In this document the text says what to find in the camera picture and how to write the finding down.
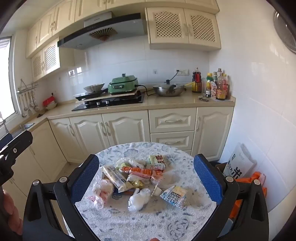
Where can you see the cream cabinet drawer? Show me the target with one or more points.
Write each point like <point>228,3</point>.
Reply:
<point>172,141</point>
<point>172,120</point>

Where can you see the orange striped plastic bag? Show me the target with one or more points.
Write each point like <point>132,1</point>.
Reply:
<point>143,172</point>

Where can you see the white crumpled plastic bag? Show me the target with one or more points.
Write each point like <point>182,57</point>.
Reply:
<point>138,199</point>

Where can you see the grey range hood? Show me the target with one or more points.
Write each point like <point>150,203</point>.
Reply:
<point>104,27</point>

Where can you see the steel sink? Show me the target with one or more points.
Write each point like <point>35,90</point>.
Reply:
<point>27,126</point>

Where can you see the white wall socket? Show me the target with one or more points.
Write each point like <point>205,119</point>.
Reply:
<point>182,72</point>

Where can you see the row of hanging metal utensils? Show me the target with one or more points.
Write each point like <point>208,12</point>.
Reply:
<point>30,102</point>

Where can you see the long beige snack packet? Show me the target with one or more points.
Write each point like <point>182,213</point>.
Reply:
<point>115,178</point>

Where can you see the blue floral tablecloth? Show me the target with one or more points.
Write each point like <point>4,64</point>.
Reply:
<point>143,222</point>

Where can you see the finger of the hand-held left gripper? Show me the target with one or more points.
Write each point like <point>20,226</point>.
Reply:
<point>5,138</point>
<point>23,139</point>

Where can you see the group of sauce bottles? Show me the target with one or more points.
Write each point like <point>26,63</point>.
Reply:
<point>220,90</point>

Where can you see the white rice bag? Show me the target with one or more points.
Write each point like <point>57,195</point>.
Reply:
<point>240,162</point>

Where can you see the cream wall cabinet row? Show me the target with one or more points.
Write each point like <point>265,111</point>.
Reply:
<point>69,14</point>

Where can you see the red plastic container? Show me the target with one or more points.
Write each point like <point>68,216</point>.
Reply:
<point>49,100</point>

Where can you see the wooden board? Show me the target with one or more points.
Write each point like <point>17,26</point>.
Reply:
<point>104,97</point>

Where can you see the small white paper scrap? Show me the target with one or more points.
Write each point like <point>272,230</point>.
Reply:
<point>157,190</point>

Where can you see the green and red carton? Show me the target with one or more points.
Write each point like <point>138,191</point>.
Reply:
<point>157,161</point>

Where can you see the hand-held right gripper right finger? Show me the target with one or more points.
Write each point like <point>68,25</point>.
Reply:
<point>208,178</point>

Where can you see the clear plastic bag red print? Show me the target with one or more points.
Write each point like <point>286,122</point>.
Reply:
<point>101,192</point>

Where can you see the yellow crumpled wrapper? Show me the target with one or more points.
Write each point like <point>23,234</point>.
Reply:
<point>137,184</point>

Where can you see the clear plastic bag green print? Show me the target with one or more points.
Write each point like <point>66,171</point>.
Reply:
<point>126,163</point>

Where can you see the steel wok with lid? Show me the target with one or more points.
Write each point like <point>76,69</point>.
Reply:
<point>167,90</point>

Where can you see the black gas stove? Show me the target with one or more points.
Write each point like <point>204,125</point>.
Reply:
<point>111,103</point>

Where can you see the blue and white milk carton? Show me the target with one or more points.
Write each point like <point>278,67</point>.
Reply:
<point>173,197</point>

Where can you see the cream kitchen base cabinet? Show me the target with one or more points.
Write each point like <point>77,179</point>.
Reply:
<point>87,134</point>

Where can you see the window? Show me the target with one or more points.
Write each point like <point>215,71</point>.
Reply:
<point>7,81</point>

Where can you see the metal utensil rack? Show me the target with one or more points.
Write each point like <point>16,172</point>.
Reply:
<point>27,87</point>

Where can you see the cardboard box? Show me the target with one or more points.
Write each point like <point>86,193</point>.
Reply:
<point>223,166</point>

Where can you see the green electric cooker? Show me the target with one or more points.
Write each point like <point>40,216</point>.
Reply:
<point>122,84</point>

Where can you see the metal faucet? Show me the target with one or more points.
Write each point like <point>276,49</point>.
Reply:
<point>3,122</point>

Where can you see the round grey wall fixture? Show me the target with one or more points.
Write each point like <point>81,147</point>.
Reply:
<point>285,32</point>

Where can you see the person's left hand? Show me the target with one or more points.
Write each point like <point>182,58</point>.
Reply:
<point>10,208</point>

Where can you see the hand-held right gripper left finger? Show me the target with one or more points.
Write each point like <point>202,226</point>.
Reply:
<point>85,178</point>

